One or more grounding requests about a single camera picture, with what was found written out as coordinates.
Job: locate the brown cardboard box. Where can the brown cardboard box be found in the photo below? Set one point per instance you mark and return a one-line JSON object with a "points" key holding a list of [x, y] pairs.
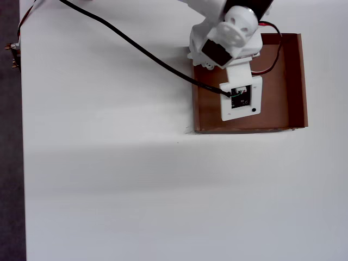
{"points": [[296, 81]]}

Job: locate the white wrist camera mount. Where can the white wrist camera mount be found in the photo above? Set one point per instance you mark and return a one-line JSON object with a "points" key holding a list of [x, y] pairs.
{"points": [[239, 73]]}

